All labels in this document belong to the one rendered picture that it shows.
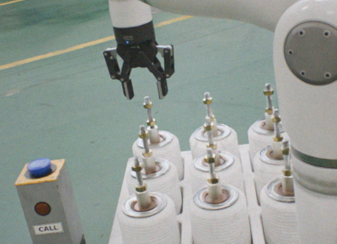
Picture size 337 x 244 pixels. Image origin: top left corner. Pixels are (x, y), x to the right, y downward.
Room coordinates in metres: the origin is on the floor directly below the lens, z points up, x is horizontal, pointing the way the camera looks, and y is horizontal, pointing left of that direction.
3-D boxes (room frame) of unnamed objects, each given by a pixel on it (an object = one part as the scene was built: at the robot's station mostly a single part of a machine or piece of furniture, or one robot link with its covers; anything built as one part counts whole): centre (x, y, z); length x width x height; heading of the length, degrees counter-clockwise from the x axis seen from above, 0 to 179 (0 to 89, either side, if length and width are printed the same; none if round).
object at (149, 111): (1.04, 0.04, 0.31); 0.01 x 0.01 x 0.08; 21
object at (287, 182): (0.78, -0.17, 0.26); 0.02 x 0.02 x 0.03
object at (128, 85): (1.06, 0.07, 0.36); 0.02 x 0.01 x 0.04; 157
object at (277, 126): (0.90, -0.18, 0.30); 0.01 x 0.01 x 0.08; 11
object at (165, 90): (1.02, 0.00, 0.38); 0.03 x 0.01 x 0.05; 67
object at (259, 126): (1.02, -0.20, 0.25); 0.08 x 0.08 x 0.01
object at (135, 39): (1.04, 0.04, 0.46); 0.08 x 0.08 x 0.09
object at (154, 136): (1.04, 0.04, 0.26); 0.02 x 0.02 x 0.03
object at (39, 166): (0.87, 0.23, 0.32); 0.04 x 0.04 x 0.02
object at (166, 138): (1.04, 0.04, 0.25); 0.08 x 0.08 x 0.01
